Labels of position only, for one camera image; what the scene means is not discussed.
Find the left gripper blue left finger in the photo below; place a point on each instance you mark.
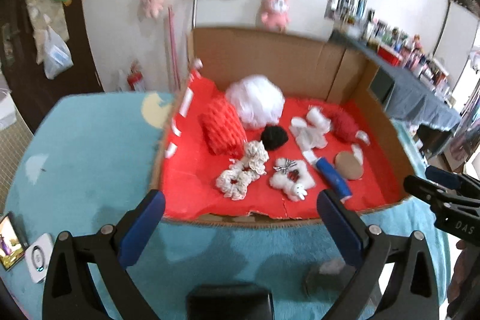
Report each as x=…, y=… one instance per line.
x=134, y=230

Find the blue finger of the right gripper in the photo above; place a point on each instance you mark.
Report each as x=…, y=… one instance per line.
x=431, y=193
x=461, y=183

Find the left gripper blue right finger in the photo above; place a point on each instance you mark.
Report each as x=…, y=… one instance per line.
x=344, y=226

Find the blue sponge cylinder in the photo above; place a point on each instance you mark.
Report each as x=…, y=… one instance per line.
x=333, y=179

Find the red knitted soft toy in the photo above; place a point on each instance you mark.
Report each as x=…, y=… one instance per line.
x=347, y=130

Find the cream crochet scrunchie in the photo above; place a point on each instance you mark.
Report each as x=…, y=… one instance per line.
x=234, y=181

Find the black fuzzy ball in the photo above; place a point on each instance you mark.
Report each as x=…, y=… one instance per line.
x=273, y=137

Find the small white plush toy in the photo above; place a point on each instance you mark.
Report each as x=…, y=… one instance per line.
x=318, y=120

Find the red foam fruit net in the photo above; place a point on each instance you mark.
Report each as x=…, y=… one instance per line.
x=221, y=127

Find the white mesh bath pouf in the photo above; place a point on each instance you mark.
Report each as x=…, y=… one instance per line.
x=257, y=101

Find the person right hand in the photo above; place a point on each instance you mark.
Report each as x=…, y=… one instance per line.
x=464, y=246

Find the large glass tea jar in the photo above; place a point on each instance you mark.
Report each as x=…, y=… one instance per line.
x=327, y=277

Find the grey covered side table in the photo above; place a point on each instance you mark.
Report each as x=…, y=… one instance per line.
x=402, y=96

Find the white power bank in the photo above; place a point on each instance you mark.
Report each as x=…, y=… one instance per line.
x=37, y=257

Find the floral beauty cream tin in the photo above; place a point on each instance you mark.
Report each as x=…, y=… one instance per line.
x=225, y=302

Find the smartphone playing video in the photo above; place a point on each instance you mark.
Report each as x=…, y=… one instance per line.
x=12, y=243

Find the red basin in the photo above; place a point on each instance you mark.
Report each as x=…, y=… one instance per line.
x=389, y=55

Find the cardboard box red lining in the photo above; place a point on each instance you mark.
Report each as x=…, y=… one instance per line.
x=310, y=73

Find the white wardrobe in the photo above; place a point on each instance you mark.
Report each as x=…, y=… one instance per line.
x=456, y=40

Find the red fire extinguisher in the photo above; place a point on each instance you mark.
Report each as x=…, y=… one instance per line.
x=135, y=77

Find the dark brown door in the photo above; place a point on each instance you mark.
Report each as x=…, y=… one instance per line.
x=23, y=26

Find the plastic bag on door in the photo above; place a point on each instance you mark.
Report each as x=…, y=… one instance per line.
x=57, y=56

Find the pink plush fox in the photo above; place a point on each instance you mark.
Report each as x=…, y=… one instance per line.
x=275, y=14

